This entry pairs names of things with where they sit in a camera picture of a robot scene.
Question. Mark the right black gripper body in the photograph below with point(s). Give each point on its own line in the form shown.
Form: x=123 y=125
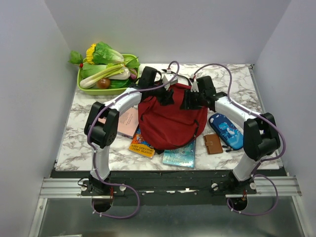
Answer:
x=204 y=96

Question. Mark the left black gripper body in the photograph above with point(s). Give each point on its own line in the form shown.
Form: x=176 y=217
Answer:
x=158 y=93

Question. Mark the red backpack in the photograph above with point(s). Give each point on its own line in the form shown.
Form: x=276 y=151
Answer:
x=169 y=127

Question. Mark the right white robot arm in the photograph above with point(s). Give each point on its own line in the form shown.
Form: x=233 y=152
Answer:
x=261 y=136

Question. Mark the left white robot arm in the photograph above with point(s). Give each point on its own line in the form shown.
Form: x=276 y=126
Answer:
x=102 y=124

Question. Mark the pink book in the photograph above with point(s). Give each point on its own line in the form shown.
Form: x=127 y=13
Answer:
x=128 y=123

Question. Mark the blue dinosaur pencil case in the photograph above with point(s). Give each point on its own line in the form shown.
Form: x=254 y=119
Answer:
x=227 y=131

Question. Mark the white radish toy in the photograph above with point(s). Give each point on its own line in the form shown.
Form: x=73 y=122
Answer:
x=122 y=75

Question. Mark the brown leather wallet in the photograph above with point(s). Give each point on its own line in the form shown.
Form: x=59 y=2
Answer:
x=212 y=144

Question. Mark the orange treehouse book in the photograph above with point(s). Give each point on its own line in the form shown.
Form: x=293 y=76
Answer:
x=140 y=146

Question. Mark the green plastic tray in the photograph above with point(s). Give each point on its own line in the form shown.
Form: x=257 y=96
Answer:
x=117 y=86

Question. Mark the teal blue book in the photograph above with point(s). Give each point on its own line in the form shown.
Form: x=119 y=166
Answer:
x=184 y=156

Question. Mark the celery stalk toy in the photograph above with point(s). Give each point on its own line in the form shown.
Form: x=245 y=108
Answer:
x=108 y=72

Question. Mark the brown onion toy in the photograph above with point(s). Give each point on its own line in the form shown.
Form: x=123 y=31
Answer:
x=104 y=83

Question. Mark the green lettuce toy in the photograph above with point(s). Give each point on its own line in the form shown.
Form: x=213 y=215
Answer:
x=104 y=54

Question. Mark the bok choy toy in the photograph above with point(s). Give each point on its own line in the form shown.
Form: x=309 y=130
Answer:
x=88 y=70

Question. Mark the yellow flower toy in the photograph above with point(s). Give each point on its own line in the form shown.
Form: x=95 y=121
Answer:
x=89 y=54

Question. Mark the green leafy sprig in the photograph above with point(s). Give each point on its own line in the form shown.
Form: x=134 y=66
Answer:
x=75 y=58

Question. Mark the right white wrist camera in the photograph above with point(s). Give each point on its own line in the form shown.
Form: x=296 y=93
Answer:
x=194 y=85

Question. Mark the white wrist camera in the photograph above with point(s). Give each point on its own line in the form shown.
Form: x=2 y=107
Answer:
x=168 y=78
x=194 y=85

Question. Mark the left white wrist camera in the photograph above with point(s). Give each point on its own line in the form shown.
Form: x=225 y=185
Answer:
x=168 y=78

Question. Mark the black mounting base plate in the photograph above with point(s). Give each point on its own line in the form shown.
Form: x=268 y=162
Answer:
x=164 y=188

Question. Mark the aluminium rail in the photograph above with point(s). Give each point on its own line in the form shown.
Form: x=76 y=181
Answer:
x=287 y=186

